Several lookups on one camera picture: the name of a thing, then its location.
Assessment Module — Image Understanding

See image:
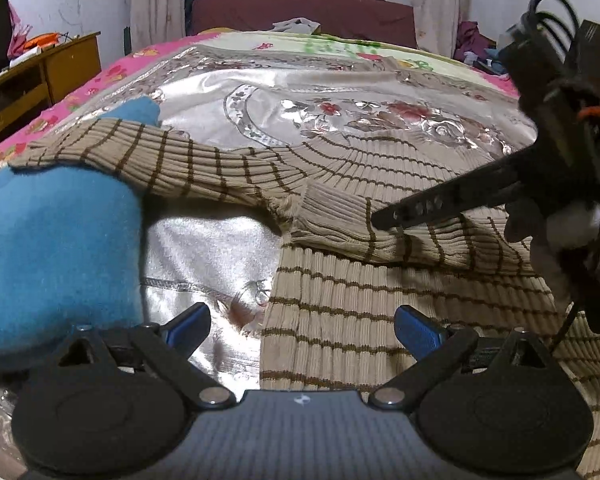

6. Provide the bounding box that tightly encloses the pile of clothes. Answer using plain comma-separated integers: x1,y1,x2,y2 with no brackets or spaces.
452,20,512,80

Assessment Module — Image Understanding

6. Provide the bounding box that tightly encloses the beige striped knit sweater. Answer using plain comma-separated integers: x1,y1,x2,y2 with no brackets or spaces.
9,119,600,480

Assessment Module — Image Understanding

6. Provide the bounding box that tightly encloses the pink floral bed sheet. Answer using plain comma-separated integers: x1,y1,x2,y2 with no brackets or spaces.
0,29,528,188

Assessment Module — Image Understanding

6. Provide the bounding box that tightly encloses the black cable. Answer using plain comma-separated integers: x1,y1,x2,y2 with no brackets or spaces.
526,0,582,38

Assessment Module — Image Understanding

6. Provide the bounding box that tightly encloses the maroon headboard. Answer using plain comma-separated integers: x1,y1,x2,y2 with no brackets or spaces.
190,0,419,51

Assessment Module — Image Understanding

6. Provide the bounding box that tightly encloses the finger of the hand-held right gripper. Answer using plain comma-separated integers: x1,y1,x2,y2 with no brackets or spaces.
371,146,537,232

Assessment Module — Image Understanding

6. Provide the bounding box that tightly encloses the white cloth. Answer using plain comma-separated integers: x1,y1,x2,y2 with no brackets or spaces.
272,17,321,35

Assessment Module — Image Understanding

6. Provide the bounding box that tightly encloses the person's right hand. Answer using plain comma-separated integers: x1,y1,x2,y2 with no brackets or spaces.
504,199,600,313

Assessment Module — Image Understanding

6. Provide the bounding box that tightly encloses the blue fleece garment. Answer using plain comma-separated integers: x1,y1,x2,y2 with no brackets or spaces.
0,97,162,367

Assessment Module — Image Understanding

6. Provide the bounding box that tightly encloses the orange item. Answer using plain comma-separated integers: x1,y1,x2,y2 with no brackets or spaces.
22,32,61,51

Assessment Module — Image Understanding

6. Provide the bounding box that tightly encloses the pink cloth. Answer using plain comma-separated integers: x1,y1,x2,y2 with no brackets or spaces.
7,2,36,59

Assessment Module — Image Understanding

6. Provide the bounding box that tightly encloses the cream floral curtain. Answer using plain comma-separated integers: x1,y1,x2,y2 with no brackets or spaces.
130,0,192,57
409,0,477,59

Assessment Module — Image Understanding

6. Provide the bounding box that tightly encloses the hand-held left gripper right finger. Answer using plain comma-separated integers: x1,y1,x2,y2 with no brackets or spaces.
369,305,552,409

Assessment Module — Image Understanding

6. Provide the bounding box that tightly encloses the silver floral bedspread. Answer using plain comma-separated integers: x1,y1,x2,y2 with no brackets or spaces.
0,42,543,480

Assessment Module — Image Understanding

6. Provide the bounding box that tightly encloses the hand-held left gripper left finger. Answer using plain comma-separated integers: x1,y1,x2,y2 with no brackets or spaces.
55,302,237,407

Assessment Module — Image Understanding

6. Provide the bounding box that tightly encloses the wooden cabinet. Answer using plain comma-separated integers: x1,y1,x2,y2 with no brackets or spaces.
0,31,103,157

